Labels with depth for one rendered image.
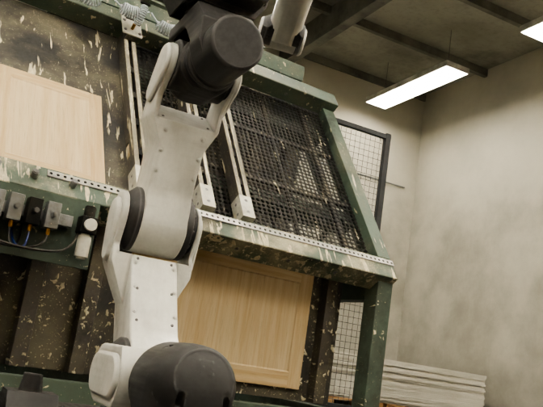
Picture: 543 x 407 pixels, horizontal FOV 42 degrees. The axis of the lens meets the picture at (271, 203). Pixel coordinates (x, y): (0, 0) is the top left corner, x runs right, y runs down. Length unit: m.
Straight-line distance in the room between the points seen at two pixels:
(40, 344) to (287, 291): 1.12
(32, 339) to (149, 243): 1.37
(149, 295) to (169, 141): 0.33
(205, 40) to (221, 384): 0.65
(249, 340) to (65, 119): 1.22
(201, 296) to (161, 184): 1.56
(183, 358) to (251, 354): 2.04
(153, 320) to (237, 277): 1.71
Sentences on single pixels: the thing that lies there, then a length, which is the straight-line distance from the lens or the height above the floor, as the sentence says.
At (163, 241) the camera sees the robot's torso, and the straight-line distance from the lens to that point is 1.56.
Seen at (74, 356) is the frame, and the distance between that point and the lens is 2.85.
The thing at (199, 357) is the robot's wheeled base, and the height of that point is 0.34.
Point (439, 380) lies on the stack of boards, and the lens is 7.51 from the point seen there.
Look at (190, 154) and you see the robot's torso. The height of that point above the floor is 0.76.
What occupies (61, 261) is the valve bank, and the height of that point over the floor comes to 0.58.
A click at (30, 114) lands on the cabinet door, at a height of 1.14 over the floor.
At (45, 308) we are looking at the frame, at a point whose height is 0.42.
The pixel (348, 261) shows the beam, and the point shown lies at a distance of 3.22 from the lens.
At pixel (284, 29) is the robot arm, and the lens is 1.91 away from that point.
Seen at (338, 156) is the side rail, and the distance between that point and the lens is 3.86.
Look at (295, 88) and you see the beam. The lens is 4.00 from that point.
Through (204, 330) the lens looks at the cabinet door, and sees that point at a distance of 3.10.
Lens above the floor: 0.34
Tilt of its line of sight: 13 degrees up
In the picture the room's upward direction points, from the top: 9 degrees clockwise
